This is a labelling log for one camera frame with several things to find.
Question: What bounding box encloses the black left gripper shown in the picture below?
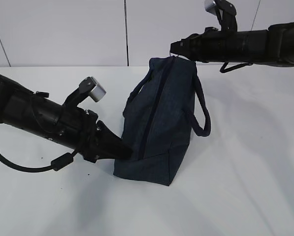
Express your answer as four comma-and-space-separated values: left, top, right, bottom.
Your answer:
72, 110, 132, 163

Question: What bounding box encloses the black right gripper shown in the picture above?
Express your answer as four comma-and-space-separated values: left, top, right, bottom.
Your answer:
170, 34, 198, 60

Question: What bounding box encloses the navy blue lunch bag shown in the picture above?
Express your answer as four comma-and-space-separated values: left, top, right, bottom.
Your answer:
113, 56, 211, 186

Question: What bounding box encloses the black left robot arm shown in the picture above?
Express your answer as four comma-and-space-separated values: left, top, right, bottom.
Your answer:
0, 74, 132, 162

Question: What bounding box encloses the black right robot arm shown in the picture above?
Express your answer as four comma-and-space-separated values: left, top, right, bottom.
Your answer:
170, 22, 294, 67

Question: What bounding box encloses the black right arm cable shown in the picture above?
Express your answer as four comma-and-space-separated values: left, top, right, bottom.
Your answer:
219, 61, 253, 73

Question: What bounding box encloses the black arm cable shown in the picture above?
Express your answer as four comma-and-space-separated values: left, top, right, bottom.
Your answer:
219, 61, 253, 73
0, 140, 77, 172

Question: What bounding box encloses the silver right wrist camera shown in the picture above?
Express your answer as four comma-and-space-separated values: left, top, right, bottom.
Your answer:
204, 0, 237, 32

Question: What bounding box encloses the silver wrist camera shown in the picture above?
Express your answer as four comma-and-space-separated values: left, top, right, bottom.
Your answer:
204, 0, 237, 32
63, 77, 106, 109

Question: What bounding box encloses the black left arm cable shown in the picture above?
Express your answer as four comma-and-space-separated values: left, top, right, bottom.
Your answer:
0, 140, 77, 172

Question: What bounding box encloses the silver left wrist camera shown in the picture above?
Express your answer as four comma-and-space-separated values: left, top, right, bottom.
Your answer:
63, 77, 106, 109

